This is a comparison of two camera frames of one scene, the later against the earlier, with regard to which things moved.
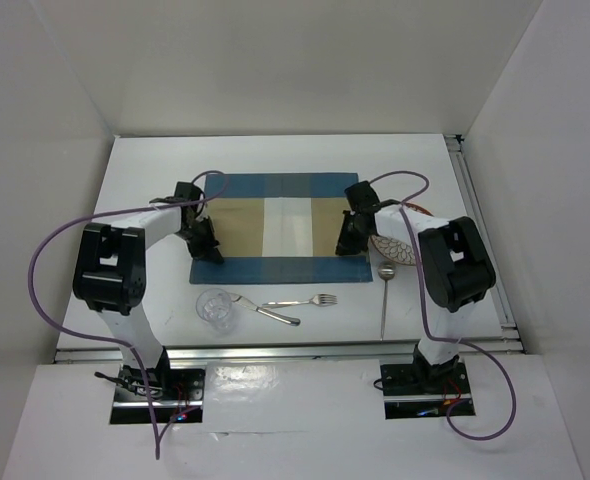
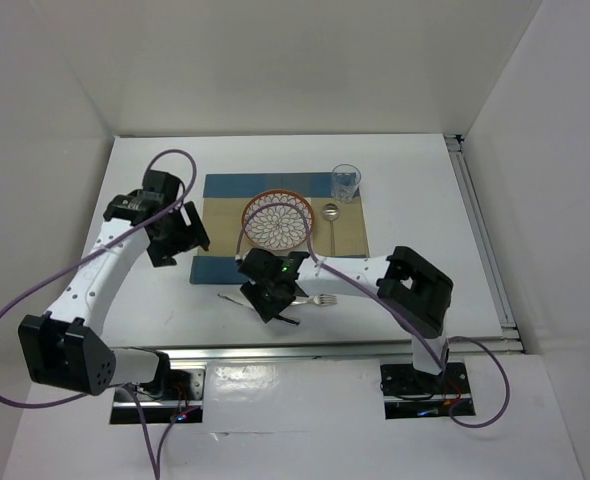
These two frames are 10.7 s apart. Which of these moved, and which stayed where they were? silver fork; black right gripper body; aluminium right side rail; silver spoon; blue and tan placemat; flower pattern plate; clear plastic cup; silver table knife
Moved: flower pattern plate; clear plastic cup; silver spoon; black right gripper body
Stayed: silver fork; aluminium right side rail; silver table knife; blue and tan placemat
